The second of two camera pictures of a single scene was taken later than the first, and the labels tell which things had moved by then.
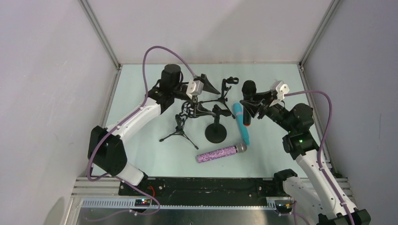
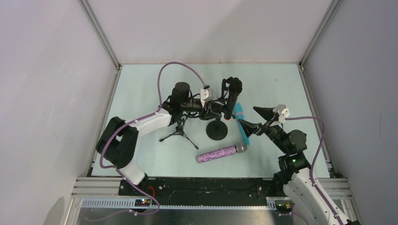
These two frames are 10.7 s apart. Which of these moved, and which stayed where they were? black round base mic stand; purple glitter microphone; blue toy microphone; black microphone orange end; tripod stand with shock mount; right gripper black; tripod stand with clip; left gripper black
Moved: black microphone orange end; right gripper black; left gripper black
Stayed: black round base mic stand; blue toy microphone; purple glitter microphone; tripod stand with clip; tripod stand with shock mount
